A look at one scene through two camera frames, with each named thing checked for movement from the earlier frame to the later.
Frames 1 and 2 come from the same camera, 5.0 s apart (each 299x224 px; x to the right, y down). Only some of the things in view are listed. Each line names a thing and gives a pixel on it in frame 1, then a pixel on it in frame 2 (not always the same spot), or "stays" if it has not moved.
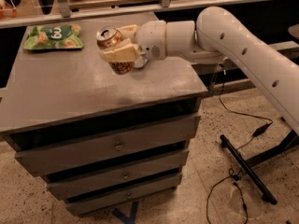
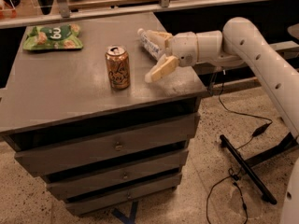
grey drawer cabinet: [100, 138] stays
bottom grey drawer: [122, 196] stays
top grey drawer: [106, 147] stays
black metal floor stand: [287, 142] stays
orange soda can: [107, 37] -> [119, 66]
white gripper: [151, 39] -> [184, 49]
